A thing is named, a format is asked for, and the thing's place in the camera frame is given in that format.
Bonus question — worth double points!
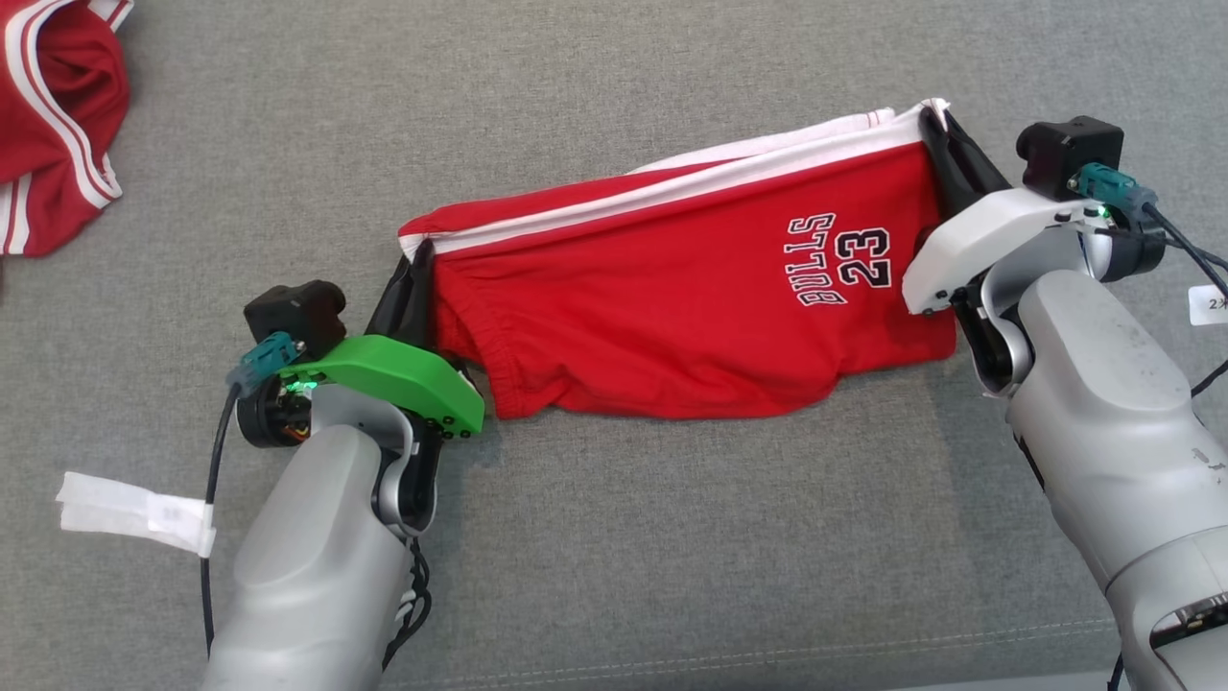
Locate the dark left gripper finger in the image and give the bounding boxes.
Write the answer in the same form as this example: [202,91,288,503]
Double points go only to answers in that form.
[365,257,416,344]
[407,244,438,349]

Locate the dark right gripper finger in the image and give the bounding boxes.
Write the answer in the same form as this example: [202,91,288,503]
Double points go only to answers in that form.
[944,109,1014,199]
[918,105,980,226]

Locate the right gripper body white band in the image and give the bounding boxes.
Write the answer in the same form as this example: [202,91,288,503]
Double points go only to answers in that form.
[902,187,1105,318]

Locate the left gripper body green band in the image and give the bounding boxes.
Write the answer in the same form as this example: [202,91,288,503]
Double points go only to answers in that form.
[278,334,486,441]

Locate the red Bulls basketball shorts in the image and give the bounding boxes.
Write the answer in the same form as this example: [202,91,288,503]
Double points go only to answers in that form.
[397,98,960,421]

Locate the red Bulls basketball jersey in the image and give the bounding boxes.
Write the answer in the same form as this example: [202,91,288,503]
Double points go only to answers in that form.
[0,0,135,258]

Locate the grey fabric sofa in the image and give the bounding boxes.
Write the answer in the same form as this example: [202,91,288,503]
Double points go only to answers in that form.
[0,0,1228,691]

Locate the right black cable teal plug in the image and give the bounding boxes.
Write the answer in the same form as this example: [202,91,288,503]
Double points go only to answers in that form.
[1074,163,1228,300]

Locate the black cable teal plug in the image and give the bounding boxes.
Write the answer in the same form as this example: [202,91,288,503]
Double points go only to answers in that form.
[199,331,299,663]
[1074,163,1228,300]

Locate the left black cable teal plug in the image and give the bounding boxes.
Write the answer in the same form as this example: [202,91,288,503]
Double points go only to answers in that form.
[199,331,299,663]

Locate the black twisted arm cable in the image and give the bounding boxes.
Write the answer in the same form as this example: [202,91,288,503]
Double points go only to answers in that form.
[382,536,434,673]

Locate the white printed cable tag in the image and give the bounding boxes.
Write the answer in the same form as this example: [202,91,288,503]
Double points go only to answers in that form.
[1188,284,1228,328]

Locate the white tape cable label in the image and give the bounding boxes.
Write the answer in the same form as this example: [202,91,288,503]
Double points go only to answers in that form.
[56,470,218,559]

